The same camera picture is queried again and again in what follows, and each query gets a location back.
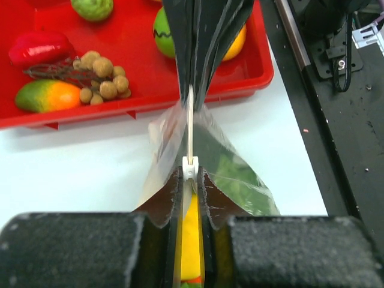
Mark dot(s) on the yellow toy bell pepper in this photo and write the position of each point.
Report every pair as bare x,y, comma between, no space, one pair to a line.
190,250

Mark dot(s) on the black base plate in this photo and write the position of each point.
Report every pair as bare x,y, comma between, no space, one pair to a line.
342,131

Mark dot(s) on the yellow green toy fruit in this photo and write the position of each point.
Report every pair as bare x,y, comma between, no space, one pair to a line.
41,96

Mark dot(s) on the red toy bell pepper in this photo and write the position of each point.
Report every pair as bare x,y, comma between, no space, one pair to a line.
40,47

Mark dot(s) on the light green toy cabbage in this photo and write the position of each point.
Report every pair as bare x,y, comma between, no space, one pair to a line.
93,10

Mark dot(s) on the red plastic tray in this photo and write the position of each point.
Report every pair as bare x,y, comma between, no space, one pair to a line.
126,39

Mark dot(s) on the brown toy longan bunch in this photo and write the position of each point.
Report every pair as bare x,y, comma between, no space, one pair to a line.
97,77

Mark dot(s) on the yellow orange toy mango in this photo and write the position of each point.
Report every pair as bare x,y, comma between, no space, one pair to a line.
237,45

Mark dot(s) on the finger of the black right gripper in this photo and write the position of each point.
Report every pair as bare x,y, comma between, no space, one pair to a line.
181,17
215,26

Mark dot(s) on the green toy leafy vegetable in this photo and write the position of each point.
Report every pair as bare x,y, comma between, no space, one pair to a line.
238,181

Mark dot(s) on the clear polka-dot zip bag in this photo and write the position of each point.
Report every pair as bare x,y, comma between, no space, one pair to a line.
189,141

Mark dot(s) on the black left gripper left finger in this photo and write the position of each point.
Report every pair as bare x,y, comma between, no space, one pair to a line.
141,248

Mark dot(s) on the green toy split vegetable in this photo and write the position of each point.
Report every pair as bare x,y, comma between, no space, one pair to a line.
162,35

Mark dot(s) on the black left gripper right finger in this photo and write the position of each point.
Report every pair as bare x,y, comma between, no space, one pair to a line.
241,250

